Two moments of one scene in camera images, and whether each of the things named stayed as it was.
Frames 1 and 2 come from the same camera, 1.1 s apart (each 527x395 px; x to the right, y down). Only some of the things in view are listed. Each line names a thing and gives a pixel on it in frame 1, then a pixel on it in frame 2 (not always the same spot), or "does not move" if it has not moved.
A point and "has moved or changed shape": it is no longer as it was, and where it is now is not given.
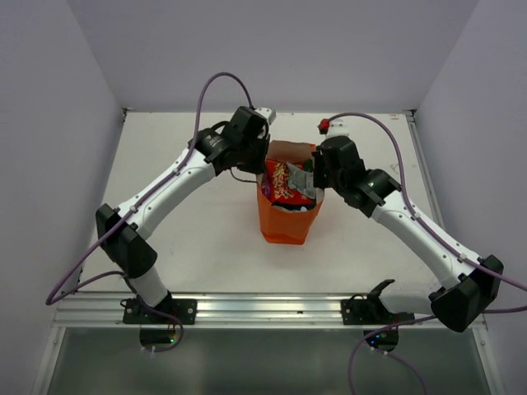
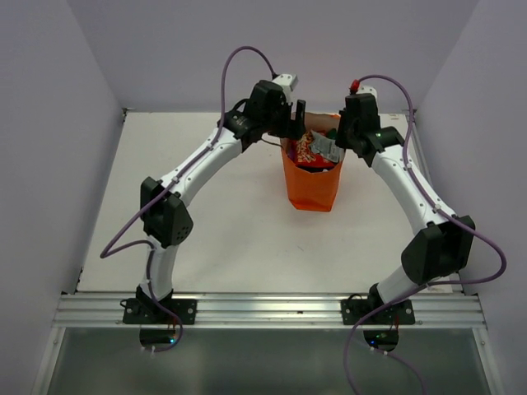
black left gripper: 258,167 to 290,128
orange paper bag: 304,220 to 313,191
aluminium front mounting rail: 105,309 does not move
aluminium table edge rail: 410,116 does not move
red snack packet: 281,192 to 299,150
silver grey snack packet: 300,180 has moved or changed shape
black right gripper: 319,181 to 341,140
